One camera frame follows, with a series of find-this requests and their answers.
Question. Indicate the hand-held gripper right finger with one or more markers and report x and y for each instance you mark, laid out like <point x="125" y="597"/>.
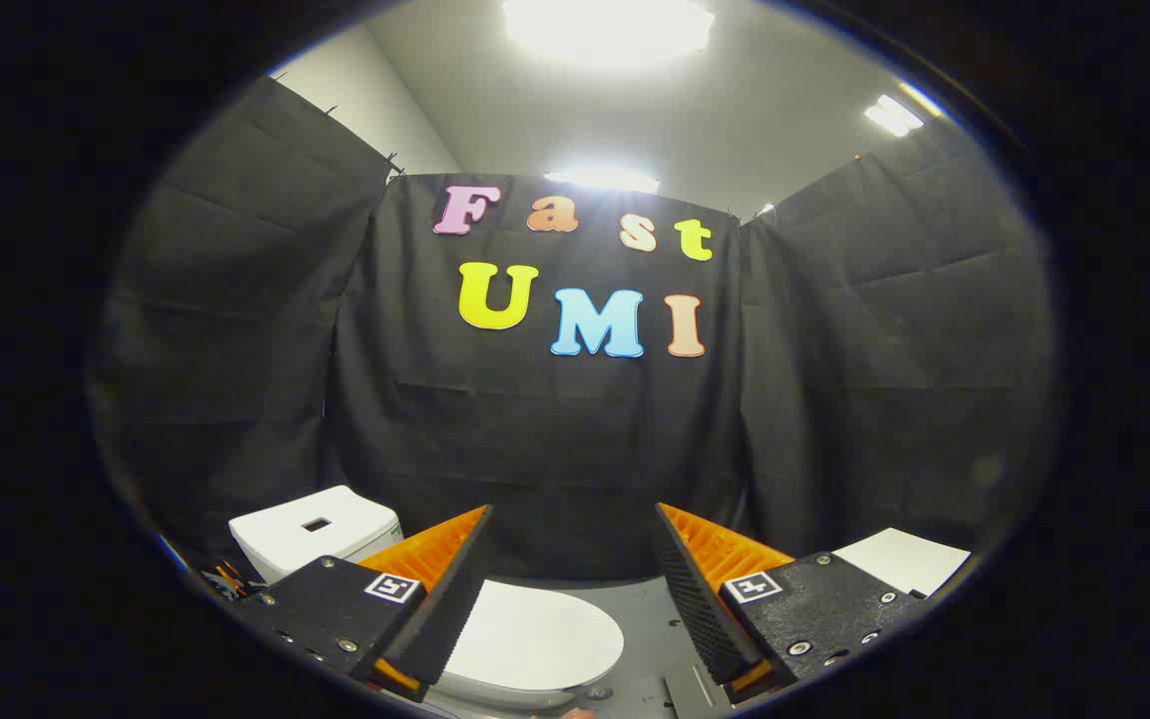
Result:
<point x="700" y="609"/>

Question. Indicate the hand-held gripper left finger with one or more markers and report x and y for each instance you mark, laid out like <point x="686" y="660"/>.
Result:
<point x="455" y="599"/>

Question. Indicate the white toilet lid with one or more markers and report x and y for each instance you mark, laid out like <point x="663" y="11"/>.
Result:
<point x="535" y="634"/>

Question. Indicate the white toilet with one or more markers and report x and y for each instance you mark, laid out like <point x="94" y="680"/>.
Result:
<point x="310" y="529"/>

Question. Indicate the black backdrop cloth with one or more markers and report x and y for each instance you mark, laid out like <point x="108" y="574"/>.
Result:
<point x="535" y="449"/>

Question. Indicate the grey drawer cabinet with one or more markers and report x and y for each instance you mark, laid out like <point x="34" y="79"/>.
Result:
<point x="909" y="559"/>

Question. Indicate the large ceiling light panel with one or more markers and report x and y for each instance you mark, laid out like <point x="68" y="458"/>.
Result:
<point x="607" y="28"/>

